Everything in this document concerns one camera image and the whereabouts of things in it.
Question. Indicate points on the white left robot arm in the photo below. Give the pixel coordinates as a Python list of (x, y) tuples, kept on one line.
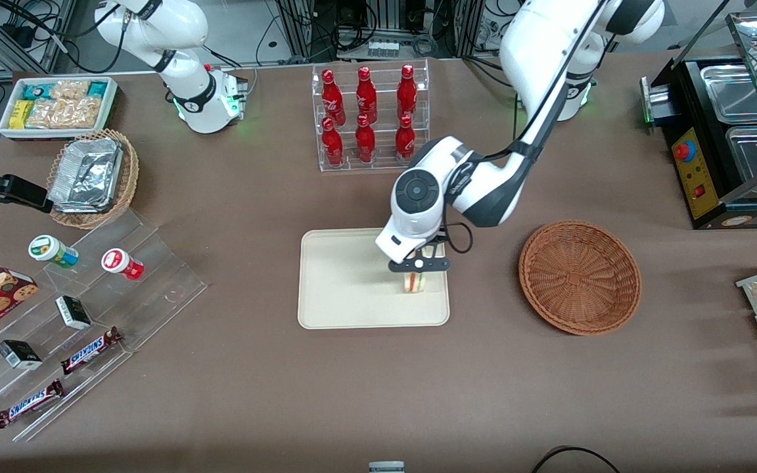
[(536, 46)]

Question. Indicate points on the red lid snack cup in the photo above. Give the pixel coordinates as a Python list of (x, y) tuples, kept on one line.
[(119, 263)]

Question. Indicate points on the triangular sandwich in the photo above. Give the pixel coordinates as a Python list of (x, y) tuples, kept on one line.
[(415, 282)]

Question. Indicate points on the white snack bin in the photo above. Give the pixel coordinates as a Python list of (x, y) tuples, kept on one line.
[(110, 98)]

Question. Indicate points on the red cola bottle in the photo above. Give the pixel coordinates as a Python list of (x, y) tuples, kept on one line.
[(366, 95), (332, 146), (407, 92), (405, 138), (365, 143), (332, 98)]

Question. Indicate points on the clear acrylic stepped stand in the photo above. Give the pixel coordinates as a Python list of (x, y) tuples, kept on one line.
[(155, 276)]

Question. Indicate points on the small grey device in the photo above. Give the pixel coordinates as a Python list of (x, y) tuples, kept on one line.
[(386, 467)]

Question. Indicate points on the black hot food machine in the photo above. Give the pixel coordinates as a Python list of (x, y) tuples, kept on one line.
[(704, 200)]

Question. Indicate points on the white power strip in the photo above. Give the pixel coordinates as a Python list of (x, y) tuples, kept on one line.
[(383, 48)]

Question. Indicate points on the teal snack packet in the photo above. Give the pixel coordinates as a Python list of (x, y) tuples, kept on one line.
[(97, 89), (37, 92)]

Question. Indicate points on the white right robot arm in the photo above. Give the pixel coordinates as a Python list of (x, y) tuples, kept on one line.
[(201, 98)]

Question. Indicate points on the brown wicker basket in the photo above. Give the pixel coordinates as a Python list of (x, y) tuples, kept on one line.
[(579, 276)]

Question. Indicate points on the cream plastic tray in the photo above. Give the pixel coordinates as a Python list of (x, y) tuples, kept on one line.
[(345, 282)]

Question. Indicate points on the aluminium frame rail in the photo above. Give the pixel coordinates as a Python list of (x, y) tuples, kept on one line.
[(27, 36)]

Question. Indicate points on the aluminium foil tray stack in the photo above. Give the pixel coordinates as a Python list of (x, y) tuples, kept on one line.
[(86, 174)]

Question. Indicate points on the yellow snack packet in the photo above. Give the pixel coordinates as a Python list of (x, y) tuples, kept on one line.
[(21, 114)]

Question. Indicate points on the red emergency stop button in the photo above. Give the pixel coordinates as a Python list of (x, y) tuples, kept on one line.
[(684, 151)]

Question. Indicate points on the snickers chocolate bar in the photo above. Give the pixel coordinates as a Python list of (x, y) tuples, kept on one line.
[(29, 404), (89, 351)]

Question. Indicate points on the small black box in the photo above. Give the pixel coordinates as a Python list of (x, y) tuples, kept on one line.
[(19, 355), (73, 313)]

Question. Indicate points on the green lid snack cup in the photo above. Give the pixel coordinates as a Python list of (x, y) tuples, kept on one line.
[(46, 248)]

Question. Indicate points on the light wicker basket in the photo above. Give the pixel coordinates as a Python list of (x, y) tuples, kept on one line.
[(127, 177)]

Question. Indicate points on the large clear cracker bag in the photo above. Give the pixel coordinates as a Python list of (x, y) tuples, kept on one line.
[(66, 113)]

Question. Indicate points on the small clear cracker bag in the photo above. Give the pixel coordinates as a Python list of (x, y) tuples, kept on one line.
[(71, 90)]

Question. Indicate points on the clear acrylic bottle rack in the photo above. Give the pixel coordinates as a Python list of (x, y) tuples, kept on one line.
[(384, 148)]

